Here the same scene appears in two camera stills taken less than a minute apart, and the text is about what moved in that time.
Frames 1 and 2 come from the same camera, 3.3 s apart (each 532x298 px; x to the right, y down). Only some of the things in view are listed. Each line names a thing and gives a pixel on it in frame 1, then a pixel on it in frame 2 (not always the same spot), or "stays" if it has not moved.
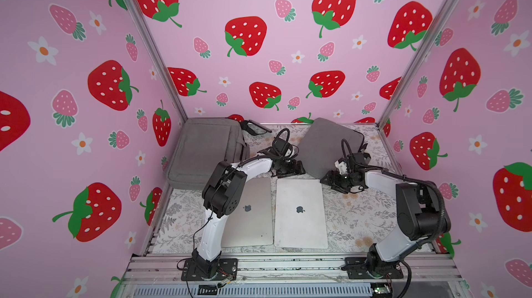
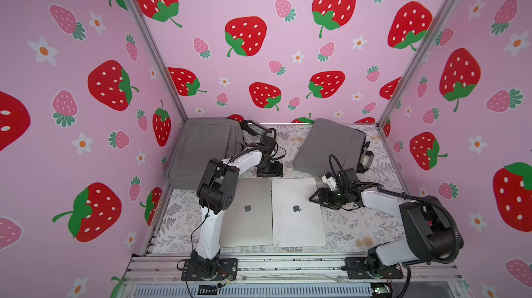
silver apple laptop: (299, 220) stays
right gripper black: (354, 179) → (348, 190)
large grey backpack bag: (204, 143) stays
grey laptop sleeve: (321, 145) stays
